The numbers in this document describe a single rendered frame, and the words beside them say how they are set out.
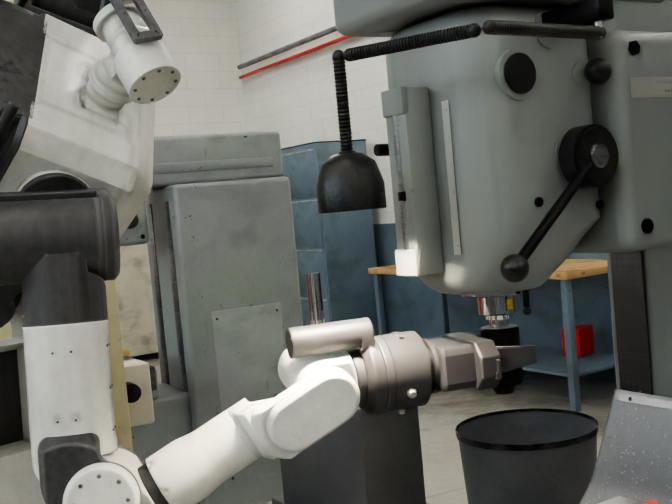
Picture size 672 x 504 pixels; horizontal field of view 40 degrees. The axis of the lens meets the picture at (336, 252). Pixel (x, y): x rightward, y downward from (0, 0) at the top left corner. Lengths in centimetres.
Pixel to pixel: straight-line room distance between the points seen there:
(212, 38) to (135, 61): 996
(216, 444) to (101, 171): 34
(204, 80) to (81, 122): 979
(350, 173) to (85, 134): 34
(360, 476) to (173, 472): 44
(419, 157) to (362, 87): 785
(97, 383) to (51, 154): 27
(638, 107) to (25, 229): 69
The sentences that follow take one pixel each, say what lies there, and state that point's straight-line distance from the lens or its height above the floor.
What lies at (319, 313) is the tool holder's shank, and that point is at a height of 125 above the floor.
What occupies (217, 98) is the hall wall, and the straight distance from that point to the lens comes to 1094.
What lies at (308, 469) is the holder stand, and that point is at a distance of 149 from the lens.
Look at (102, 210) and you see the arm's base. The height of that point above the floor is 144.
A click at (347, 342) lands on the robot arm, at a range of 102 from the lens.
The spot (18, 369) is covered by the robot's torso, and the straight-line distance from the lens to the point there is 146.
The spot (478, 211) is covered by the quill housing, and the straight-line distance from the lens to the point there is 100.
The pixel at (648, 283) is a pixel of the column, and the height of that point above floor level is 127.
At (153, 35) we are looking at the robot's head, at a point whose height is 164.
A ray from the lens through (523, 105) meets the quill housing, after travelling 102.
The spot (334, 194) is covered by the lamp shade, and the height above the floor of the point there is 144.
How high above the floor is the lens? 143
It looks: 3 degrees down
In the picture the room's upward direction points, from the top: 5 degrees counter-clockwise
